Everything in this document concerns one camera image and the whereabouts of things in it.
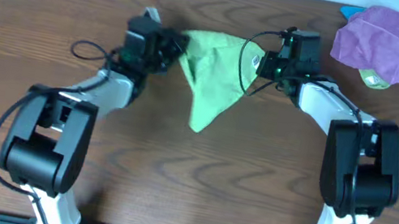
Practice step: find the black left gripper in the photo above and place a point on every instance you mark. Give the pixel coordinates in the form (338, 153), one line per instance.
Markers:
(172, 47)

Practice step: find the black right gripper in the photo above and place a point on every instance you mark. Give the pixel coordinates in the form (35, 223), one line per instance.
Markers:
(265, 68)

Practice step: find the light green cloth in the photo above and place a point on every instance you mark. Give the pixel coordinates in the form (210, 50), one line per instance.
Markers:
(217, 66)

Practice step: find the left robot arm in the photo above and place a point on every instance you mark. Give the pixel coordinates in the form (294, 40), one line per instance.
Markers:
(47, 144)

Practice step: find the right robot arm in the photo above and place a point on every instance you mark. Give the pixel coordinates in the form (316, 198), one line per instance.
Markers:
(359, 177)

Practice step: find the blue cloth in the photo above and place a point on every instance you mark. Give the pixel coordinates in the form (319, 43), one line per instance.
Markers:
(349, 11)

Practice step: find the purple cloth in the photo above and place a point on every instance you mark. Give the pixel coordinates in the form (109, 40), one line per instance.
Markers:
(370, 40)

